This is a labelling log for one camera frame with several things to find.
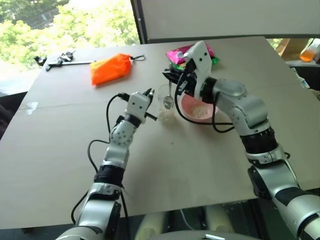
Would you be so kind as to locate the orange liquid bottle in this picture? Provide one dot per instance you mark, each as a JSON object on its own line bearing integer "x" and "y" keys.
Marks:
{"x": 309, "y": 51}

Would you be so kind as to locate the pink bowl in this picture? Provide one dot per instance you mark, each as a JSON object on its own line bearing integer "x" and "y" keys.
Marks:
{"x": 200, "y": 110}

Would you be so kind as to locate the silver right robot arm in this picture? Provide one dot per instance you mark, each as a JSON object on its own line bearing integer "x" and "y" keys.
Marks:
{"x": 260, "y": 140}

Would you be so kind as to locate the metal spoon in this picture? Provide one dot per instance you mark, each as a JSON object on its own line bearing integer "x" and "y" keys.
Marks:
{"x": 168, "y": 100}

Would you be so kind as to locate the silver robot torso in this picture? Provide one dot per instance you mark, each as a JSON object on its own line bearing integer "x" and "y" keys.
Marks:
{"x": 195, "y": 236}

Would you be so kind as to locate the black and white clamp tool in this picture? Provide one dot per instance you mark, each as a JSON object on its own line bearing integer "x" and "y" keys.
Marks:
{"x": 67, "y": 61}

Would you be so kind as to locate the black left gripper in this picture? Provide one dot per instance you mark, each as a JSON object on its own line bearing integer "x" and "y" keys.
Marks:
{"x": 150, "y": 103}

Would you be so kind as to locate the brown cardboard piece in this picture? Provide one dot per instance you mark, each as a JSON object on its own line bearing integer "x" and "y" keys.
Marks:
{"x": 283, "y": 47}

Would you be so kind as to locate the white board panel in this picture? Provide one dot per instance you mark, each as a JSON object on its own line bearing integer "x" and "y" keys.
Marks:
{"x": 225, "y": 17}

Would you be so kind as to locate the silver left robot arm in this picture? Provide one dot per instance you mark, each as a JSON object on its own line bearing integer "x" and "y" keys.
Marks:
{"x": 117, "y": 155}

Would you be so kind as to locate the oatmeal in pink bowl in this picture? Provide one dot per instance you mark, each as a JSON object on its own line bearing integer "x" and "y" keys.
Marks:
{"x": 199, "y": 110}

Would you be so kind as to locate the green foil packet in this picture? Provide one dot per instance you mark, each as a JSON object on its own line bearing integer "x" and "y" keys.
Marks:
{"x": 214, "y": 60}

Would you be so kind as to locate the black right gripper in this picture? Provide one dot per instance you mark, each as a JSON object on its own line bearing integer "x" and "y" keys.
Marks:
{"x": 186, "y": 80}

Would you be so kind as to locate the white oatmeal pile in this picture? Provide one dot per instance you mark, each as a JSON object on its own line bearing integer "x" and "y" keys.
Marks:
{"x": 167, "y": 117}

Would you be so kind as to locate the pale rounded shape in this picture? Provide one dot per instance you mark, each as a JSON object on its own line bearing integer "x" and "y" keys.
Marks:
{"x": 219, "y": 220}
{"x": 152, "y": 223}

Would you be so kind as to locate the magenta foil packet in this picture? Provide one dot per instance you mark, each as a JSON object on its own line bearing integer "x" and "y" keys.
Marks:
{"x": 175, "y": 55}

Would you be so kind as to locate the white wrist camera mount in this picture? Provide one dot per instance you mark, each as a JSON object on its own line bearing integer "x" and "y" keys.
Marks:
{"x": 137, "y": 105}
{"x": 200, "y": 60}

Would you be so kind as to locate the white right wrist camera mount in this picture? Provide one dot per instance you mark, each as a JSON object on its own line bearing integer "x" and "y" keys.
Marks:
{"x": 200, "y": 60}

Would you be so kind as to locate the clear glass mug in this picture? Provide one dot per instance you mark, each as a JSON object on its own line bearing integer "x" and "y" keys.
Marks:
{"x": 165, "y": 95}

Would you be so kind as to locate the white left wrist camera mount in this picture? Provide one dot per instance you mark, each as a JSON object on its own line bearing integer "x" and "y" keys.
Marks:
{"x": 137, "y": 105}

